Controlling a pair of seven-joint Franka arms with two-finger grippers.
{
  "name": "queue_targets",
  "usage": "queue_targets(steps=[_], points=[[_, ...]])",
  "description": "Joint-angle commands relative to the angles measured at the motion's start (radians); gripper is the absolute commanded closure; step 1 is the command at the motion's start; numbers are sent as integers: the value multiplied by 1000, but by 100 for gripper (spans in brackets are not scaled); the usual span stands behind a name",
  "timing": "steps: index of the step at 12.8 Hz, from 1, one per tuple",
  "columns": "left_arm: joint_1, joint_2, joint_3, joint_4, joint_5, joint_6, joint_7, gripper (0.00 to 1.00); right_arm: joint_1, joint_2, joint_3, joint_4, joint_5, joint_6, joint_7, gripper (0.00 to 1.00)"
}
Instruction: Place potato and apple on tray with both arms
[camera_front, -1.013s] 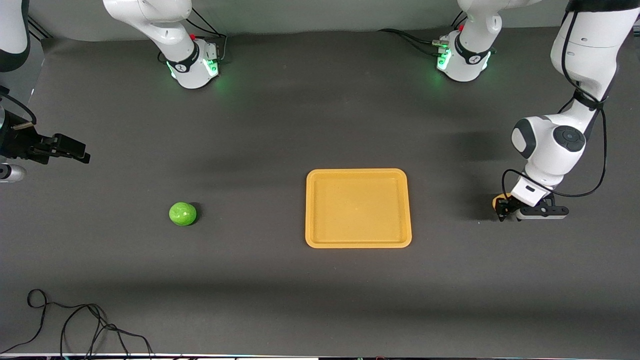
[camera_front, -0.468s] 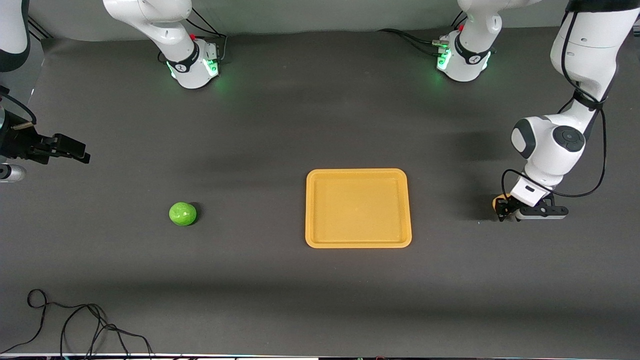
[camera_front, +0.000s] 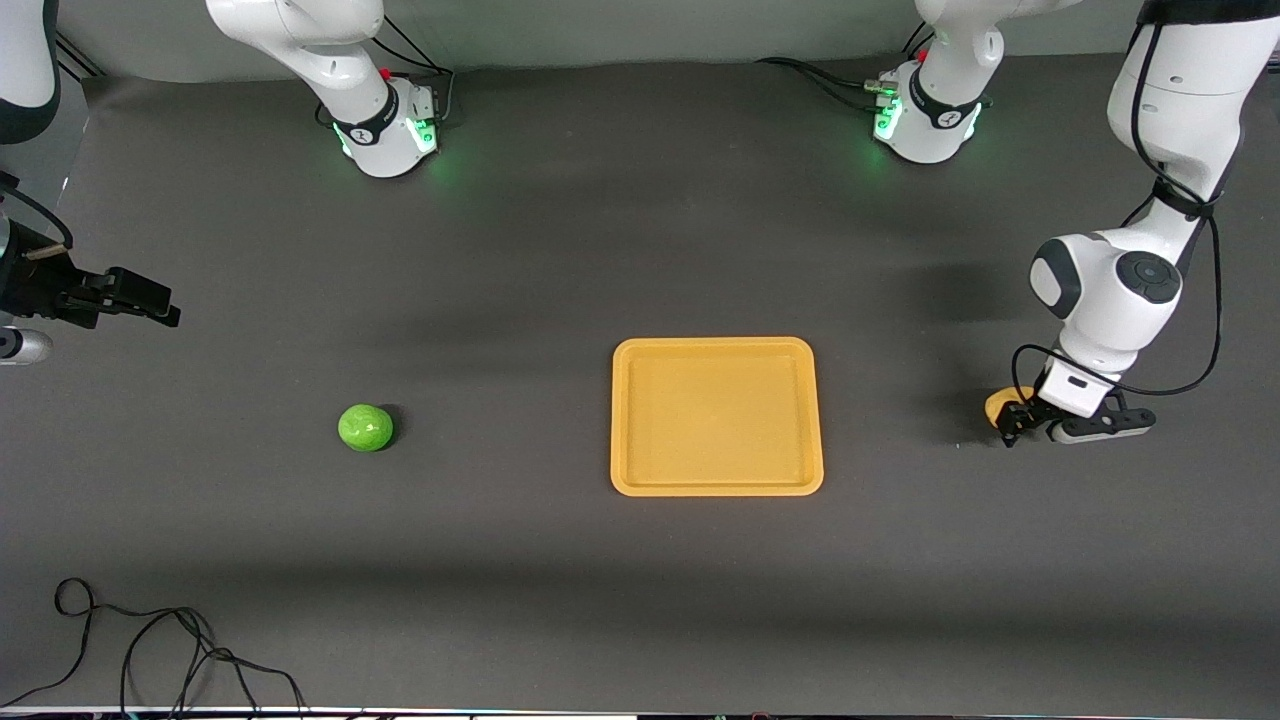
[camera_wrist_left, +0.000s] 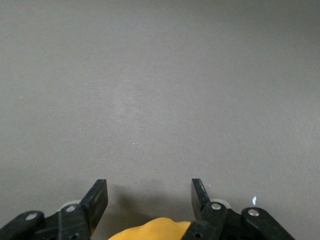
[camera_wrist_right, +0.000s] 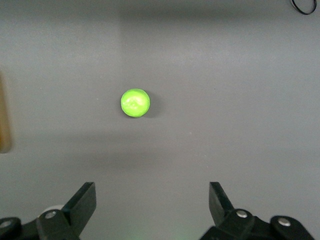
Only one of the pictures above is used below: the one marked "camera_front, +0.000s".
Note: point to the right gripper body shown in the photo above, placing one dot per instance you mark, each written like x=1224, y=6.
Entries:
x=40, y=285

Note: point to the yellow toy potato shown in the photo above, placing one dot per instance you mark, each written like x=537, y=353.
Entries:
x=992, y=405

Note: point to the green toy apple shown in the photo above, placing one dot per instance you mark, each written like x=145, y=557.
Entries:
x=365, y=428

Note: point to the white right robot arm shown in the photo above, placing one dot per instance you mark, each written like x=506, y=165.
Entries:
x=330, y=60

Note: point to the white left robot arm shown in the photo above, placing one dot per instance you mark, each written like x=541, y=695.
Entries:
x=1110, y=300

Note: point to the yellow plastic tray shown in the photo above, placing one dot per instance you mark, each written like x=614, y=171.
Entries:
x=715, y=415

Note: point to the aluminium frame rail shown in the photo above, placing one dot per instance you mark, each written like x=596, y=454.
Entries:
x=80, y=62

